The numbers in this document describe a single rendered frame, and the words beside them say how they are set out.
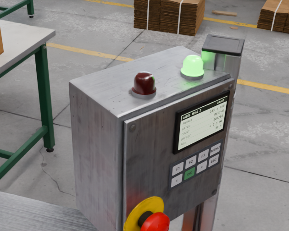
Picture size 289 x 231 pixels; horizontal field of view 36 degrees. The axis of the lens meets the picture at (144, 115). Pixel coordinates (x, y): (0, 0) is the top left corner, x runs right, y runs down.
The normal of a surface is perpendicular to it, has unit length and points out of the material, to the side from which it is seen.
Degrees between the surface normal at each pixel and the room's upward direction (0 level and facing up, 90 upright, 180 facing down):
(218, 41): 0
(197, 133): 90
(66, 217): 0
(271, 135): 0
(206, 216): 90
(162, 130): 90
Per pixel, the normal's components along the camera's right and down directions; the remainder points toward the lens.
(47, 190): 0.04, -0.84
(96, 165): -0.77, 0.32
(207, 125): 0.63, 0.44
